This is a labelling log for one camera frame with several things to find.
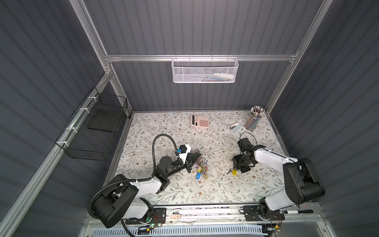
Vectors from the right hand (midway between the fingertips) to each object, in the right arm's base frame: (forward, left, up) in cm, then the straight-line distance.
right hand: (233, 166), depth 90 cm
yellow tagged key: (-4, 0, 0) cm, 4 cm away
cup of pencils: (+30, -17, +17) cm, 38 cm away
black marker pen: (-24, -29, 0) cm, 38 cm away
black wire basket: (+4, +76, +29) cm, 82 cm away
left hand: (-2, +20, +18) cm, 27 cm away
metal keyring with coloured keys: (-3, +19, +3) cm, 19 cm away
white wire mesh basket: (+77, +15, +21) cm, 81 cm away
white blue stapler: (+30, -6, +1) cm, 30 cm away
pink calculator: (+36, +19, +2) cm, 41 cm away
